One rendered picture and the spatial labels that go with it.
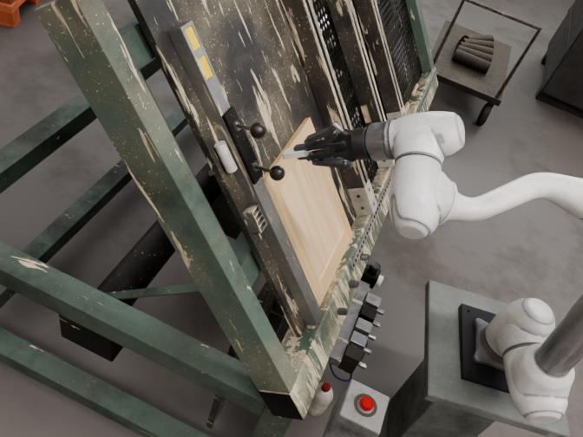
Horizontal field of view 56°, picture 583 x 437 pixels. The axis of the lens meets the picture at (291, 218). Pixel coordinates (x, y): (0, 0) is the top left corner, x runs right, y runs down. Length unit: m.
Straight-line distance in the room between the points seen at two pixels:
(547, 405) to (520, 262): 2.03
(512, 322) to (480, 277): 1.59
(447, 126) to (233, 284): 0.60
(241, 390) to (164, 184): 0.74
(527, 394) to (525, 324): 0.22
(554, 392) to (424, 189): 0.89
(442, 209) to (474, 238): 2.56
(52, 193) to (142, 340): 1.65
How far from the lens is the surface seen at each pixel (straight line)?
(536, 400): 1.84
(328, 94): 1.86
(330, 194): 1.87
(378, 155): 1.27
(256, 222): 1.44
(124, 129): 1.16
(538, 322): 1.92
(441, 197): 1.16
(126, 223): 3.07
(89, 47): 1.11
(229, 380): 1.69
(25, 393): 2.57
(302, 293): 1.63
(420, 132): 1.21
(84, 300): 1.82
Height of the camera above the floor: 2.29
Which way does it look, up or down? 45 degrees down
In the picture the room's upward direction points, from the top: 19 degrees clockwise
